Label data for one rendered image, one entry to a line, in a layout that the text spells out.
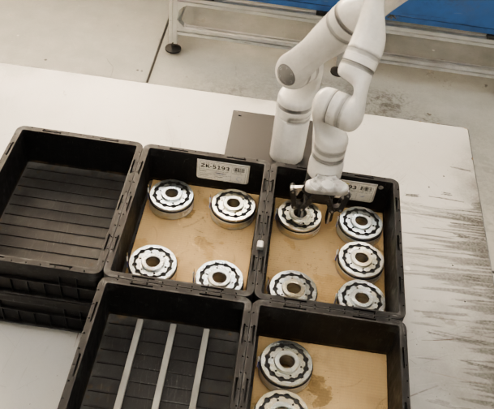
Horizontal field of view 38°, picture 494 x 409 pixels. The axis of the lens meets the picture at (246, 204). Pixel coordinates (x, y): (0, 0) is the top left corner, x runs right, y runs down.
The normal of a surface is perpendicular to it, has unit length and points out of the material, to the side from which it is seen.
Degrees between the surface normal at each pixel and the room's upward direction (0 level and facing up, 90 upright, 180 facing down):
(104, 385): 0
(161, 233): 0
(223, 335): 0
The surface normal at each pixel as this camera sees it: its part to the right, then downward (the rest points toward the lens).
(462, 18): -0.11, 0.71
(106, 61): 0.09, -0.69
